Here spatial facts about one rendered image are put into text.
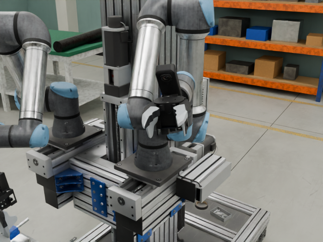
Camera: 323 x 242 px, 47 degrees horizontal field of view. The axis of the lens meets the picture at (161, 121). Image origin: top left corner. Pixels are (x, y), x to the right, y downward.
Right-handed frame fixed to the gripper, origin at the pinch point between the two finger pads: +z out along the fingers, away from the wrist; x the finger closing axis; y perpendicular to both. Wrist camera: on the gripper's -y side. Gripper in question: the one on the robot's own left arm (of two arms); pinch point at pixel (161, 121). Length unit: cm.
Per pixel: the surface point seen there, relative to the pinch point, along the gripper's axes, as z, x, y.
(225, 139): -302, 1, 147
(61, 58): -300, 169, 41
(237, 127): -338, -12, 149
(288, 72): -483, -89, 129
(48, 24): -727, 394, 41
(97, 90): -366, 163, 99
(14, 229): -20, 60, 44
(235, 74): -496, -12, 130
